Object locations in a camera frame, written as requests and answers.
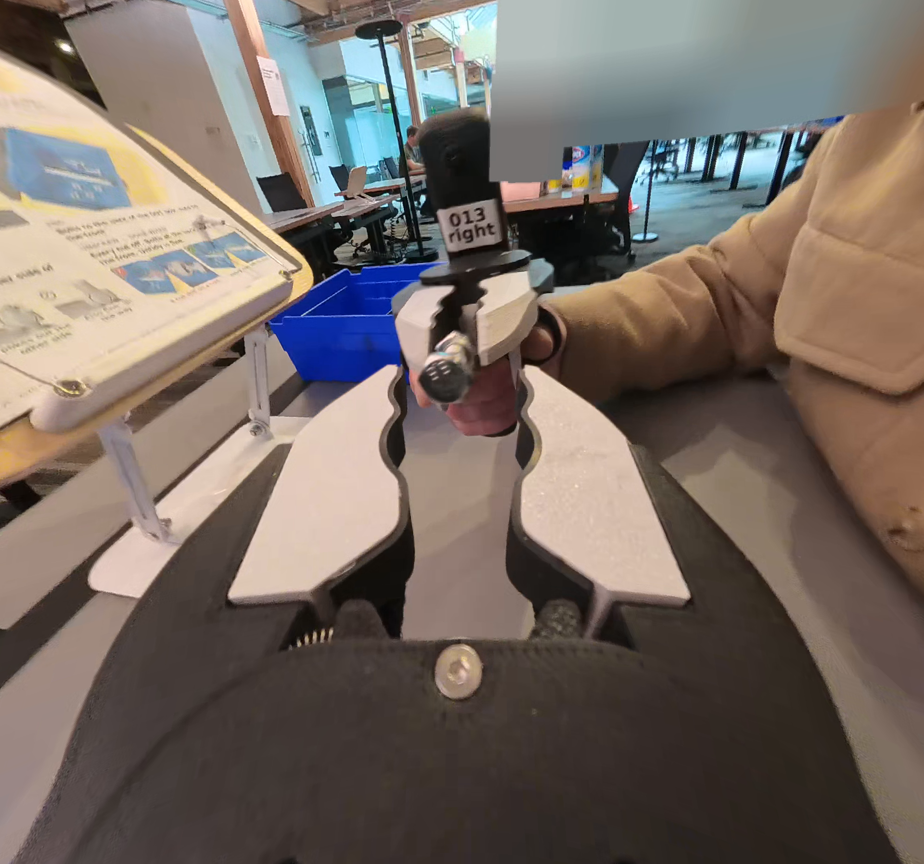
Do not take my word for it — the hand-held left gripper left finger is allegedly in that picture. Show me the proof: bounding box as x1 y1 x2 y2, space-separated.
227 364 416 637

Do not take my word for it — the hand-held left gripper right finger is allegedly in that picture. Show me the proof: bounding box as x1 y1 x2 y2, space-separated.
505 366 693 641

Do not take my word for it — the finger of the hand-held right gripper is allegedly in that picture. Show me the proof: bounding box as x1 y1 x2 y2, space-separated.
396 286 453 383
471 285 540 367

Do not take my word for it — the steel hex bolt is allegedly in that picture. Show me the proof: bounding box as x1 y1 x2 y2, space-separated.
420 350 475 404

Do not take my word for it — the long blue plastic bin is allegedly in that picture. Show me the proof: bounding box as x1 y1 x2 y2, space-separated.
269 263 441 383

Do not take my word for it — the person's right forearm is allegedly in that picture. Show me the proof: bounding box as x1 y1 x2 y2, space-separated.
541 214 802 404

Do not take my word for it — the grey desk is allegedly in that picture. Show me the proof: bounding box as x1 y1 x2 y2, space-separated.
0 285 924 864

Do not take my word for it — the person's right hand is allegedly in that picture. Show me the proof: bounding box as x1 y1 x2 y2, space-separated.
410 328 557 439

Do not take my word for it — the clear sign stand white base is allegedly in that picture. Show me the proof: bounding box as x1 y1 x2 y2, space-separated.
88 326 405 599

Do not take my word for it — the wooden work table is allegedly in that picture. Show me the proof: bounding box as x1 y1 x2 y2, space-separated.
501 178 622 280

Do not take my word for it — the wooden office table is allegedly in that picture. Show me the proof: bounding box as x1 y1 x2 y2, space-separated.
263 178 427 280

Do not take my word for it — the black floor stand pole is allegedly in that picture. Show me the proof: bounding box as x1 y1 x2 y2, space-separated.
355 21 439 263

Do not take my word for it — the black stanchion pole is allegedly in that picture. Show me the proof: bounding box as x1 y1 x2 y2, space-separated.
634 142 659 244

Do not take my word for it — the black office chair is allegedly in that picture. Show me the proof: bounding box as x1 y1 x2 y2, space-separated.
603 142 651 258

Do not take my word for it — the white paper notice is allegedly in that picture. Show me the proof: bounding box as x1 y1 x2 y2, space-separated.
258 55 290 116

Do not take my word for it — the long white office table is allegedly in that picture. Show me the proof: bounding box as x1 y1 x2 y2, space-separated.
650 120 831 209

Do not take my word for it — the printed instruction sign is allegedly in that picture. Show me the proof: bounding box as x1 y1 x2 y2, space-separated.
0 63 293 432

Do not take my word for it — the person's beige coat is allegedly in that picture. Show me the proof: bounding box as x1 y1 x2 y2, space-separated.
744 102 924 591

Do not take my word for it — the wooden support post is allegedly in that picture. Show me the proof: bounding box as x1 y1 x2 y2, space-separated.
205 0 315 204

